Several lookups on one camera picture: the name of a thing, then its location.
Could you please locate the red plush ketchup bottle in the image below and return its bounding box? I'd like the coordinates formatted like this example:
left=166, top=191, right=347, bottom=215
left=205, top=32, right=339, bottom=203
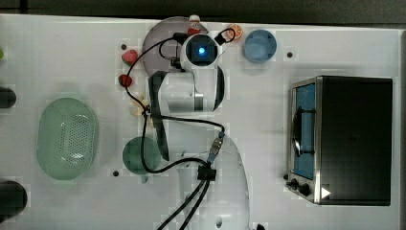
left=188, top=14, right=201, bottom=35

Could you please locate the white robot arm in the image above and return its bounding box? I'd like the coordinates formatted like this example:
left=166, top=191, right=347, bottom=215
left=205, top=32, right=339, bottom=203
left=148, top=33, right=250, bottom=230

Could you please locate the grey round plate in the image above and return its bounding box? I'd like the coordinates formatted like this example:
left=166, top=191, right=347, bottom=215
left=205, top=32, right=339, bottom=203
left=141, top=16, right=190, bottom=76

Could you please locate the yellow plush banana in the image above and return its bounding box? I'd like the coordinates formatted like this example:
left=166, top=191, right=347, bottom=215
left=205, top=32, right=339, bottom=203
left=130, top=96, right=149, bottom=117

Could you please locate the green cup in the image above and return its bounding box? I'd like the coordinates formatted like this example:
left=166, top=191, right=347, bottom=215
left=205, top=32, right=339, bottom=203
left=123, top=137, right=161, bottom=174

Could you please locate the red plush strawberry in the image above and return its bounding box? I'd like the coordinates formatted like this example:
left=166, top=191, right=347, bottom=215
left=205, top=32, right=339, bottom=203
left=118, top=74, right=132, bottom=88

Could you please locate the blue cup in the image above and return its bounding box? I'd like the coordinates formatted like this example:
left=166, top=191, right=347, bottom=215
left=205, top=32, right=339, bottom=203
left=243, top=30, right=278, bottom=63

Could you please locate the orange slice toy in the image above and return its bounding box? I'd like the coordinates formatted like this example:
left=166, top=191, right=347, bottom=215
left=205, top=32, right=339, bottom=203
left=227, top=24, right=243, bottom=40

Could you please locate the pink plush strawberry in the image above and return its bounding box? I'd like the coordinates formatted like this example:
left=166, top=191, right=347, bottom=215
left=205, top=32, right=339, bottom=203
left=122, top=49, right=139, bottom=66

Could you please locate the silver toaster oven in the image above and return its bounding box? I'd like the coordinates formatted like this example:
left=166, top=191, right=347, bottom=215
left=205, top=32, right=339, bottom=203
left=283, top=76, right=393, bottom=206

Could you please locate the green perforated basket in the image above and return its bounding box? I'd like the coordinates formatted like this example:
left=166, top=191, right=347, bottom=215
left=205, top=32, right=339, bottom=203
left=36, top=98, right=98, bottom=180

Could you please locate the black cylinder upper left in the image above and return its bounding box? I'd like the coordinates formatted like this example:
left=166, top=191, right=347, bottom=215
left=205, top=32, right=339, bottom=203
left=0, top=87, right=16, bottom=108

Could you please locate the black cylinder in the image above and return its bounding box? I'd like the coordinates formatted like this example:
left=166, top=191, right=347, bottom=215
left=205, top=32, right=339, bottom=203
left=0, top=181, right=28, bottom=222
left=0, top=87, right=16, bottom=108

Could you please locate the black cylinder lower left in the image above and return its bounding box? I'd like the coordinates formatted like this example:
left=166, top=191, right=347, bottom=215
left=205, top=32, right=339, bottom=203
left=0, top=181, right=28, bottom=222

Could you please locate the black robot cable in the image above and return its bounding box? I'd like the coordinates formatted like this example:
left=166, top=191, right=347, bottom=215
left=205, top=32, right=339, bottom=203
left=125, top=28, right=237, bottom=230

